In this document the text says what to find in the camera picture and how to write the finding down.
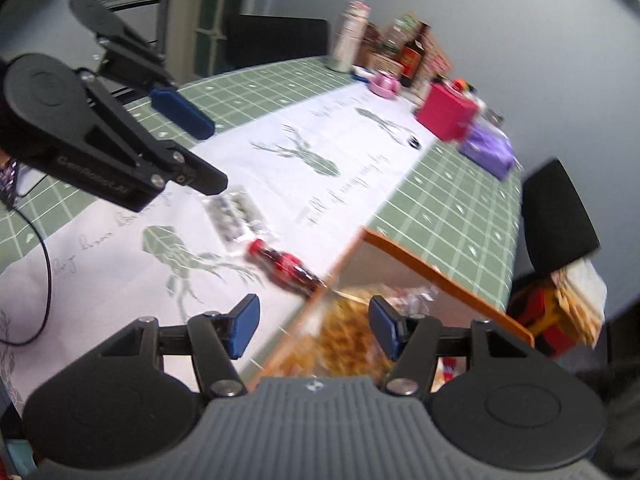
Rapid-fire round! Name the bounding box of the white candy balls bag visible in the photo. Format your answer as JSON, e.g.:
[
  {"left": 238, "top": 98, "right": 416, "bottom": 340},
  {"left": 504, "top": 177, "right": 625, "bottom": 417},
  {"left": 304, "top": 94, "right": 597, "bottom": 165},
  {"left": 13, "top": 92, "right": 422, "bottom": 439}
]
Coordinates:
[{"left": 203, "top": 185, "right": 268, "bottom": 252}]

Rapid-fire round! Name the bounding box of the waffle cookies clear bag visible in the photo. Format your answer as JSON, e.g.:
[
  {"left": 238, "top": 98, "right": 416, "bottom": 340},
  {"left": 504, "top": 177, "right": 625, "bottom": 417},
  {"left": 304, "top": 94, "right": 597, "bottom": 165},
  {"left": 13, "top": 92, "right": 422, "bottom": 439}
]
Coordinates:
[{"left": 280, "top": 287, "right": 392, "bottom": 384}]

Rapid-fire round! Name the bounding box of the mixed fruit chips bag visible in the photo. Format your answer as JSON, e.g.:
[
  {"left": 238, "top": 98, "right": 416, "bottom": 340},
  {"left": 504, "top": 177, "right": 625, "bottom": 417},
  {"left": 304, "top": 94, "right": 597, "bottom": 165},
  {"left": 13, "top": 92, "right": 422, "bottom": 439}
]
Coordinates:
[{"left": 386, "top": 285, "right": 439, "bottom": 318}]

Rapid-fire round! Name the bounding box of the orange cardboard box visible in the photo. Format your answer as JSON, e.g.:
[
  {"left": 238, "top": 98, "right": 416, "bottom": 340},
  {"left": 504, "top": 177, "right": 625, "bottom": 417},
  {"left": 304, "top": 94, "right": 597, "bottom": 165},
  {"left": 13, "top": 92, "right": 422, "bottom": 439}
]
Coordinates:
[{"left": 243, "top": 229, "right": 534, "bottom": 389}]

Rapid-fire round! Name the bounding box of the black chair left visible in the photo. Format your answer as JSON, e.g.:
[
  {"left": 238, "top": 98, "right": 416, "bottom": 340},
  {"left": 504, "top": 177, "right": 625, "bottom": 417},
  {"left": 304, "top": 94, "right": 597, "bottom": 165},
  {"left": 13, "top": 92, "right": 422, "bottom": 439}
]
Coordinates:
[{"left": 224, "top": 14, "right": 330, "bottom": 70}]

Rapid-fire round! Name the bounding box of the black chair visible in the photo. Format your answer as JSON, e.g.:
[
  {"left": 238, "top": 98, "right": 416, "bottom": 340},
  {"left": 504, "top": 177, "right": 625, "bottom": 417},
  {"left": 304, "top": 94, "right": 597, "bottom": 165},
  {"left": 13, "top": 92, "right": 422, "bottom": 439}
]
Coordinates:
[
  {"left": 224, "top": 14, "right": 330, "bottom": 70},
  {"left": 515, "top": 158, "right": 601, "bottom": 283}
]

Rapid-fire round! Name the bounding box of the glass panel door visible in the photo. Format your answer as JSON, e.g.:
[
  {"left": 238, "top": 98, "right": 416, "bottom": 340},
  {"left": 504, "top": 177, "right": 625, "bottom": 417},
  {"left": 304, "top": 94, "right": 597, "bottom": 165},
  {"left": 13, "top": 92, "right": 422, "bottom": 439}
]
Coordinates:
[{"left": 165, "top": 0, "right": 255, "bottom": 82}]

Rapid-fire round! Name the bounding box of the red stool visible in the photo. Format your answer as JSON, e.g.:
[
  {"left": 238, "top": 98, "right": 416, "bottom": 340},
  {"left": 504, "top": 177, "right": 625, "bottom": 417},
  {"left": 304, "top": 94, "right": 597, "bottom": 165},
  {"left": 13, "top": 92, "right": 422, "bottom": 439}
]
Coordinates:
[{"left": 508, "top": 278, "right": 582, "bottom": 359}]

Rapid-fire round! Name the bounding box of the white table runner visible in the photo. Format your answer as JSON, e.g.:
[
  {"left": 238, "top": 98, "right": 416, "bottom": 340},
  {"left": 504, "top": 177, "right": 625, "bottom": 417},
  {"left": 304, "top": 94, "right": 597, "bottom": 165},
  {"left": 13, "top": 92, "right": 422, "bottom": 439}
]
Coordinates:
[{"left": 1, "top": 84, "right": 434, "bottom": 406}]

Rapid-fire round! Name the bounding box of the folded cloths stack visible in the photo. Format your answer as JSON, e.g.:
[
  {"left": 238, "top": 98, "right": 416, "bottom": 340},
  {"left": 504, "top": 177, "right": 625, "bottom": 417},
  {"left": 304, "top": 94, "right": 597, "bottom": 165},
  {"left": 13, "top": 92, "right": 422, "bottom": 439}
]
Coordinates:
[{"left": 551, "top": 258, "right": 608, "bottom": 347}]

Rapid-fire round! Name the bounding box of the black chair right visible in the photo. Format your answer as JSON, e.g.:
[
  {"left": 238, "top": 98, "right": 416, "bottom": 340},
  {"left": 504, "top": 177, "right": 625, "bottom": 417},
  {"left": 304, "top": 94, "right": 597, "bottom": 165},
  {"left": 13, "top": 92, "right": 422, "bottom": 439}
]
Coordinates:
[{"left": 515, "top": 158, "right": 601, "bottom": 283}]

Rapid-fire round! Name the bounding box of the white pink thermos bottle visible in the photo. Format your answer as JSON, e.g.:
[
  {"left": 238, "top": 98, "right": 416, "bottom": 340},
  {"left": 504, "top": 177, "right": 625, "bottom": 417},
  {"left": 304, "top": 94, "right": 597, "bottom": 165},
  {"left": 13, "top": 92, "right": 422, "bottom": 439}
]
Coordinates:
[{"left": 326, "top": 0, "right": 370, "bottom": 73}]

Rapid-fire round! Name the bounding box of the black binder clip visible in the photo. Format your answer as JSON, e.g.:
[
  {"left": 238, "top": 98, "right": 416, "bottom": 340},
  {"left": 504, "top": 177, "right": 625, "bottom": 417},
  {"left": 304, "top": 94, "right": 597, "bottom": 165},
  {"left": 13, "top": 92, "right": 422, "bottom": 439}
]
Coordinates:
[{"left": 408, "top": 136, "right": 421, "bottom": 150}]

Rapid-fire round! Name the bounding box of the purple tissue pack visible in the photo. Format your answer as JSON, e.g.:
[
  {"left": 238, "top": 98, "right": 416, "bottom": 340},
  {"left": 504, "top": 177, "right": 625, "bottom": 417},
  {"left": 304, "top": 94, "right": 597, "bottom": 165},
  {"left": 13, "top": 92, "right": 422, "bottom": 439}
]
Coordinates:
[{"left": 458, "top": 122, "right": 516, "bottom": 181}]

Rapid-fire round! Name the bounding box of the pink round container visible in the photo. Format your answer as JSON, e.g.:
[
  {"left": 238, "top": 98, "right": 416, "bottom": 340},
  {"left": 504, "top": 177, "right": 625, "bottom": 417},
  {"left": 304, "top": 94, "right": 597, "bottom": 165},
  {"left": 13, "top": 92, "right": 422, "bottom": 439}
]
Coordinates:
[{"left": 368, "top": 72, "right": 400, "bottom": 100}]

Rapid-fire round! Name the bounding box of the pink cube box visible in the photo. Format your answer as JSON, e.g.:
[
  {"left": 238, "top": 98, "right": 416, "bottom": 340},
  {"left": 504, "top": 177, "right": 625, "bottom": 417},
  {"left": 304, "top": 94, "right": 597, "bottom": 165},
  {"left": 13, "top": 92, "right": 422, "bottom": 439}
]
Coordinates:
[{"left": 416, "top": 84, "right": 478, "bottom": 142}]

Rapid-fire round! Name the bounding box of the brown liquor bottle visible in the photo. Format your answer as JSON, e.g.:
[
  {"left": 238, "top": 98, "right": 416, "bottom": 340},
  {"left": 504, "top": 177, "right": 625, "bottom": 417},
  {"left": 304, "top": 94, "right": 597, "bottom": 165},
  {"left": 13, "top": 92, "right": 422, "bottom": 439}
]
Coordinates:
[{"left": 398, "top": 23, "right": 430, "bottom": 88}]

